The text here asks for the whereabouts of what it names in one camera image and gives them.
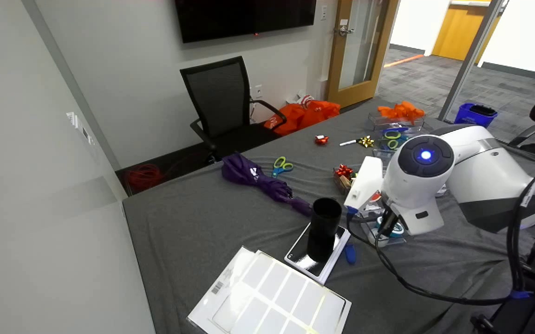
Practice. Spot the black mesh office chair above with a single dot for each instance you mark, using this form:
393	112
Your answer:
222	99

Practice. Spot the black wall television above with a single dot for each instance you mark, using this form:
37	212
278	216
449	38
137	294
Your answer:
243	18

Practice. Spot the blue rubber cap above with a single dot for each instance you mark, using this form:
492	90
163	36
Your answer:
351	253

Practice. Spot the orange plastic bag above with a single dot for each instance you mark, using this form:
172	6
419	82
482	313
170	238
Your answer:
298	114

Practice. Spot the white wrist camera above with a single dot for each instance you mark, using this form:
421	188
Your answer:
365	183

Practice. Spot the grey tablecloth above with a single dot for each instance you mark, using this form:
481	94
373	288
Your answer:
232	211

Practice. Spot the red gift bow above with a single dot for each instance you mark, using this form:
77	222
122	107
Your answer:
345	172

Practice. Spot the white marker pen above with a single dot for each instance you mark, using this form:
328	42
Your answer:
349	144

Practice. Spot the orange tissue paper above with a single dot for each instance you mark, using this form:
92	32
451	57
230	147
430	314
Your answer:
401	112

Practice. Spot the small green blue scissors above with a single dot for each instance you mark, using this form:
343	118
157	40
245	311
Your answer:
282	164

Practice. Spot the black box with white border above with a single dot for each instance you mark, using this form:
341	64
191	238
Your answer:
336	253

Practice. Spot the small red object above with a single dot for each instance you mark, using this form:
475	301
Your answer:
323	140

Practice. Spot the white label sheet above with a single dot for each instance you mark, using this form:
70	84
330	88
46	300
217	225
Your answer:
269	298

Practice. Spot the teal Ice Breakers mint tin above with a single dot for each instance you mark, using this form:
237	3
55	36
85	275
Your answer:
399	240

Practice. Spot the black mug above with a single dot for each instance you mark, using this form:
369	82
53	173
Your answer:
325	225

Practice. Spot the blue bin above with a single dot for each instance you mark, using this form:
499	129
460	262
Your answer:
475	116

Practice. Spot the red ribbon spool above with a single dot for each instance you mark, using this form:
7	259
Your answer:
377	198

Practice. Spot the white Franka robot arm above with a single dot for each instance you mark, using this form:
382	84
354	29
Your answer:
492	179

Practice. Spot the wooden door with glass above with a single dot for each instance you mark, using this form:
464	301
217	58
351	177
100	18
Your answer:
362	49

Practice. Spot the yellow hallway door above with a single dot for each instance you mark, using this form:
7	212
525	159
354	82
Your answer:
460	29

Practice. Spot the gold gift bow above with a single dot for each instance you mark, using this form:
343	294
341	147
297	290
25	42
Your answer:
367	142

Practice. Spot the clear compartment organizer tray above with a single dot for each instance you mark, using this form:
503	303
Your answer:
414	131

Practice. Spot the white wall outlet plate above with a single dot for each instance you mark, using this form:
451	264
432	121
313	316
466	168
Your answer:
259	90

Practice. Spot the green and blue scissors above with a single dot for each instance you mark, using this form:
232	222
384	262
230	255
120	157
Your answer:
393	138

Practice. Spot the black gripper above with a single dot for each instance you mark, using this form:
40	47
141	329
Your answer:
393	222

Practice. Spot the white wall switch plate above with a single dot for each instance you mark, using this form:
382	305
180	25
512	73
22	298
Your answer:
74	120

